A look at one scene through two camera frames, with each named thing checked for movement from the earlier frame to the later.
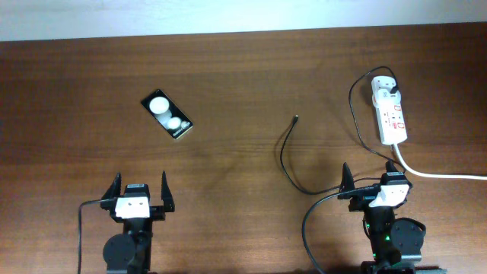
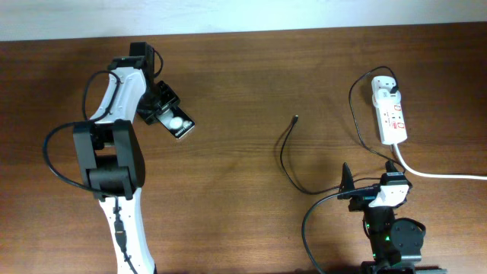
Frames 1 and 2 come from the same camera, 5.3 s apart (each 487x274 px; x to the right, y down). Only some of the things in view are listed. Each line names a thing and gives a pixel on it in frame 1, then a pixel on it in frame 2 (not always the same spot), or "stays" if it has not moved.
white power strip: (391, 121) stays
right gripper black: (360, 199) stays
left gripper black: (158, 211) -> (148, 114)
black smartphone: (170, 116) stays
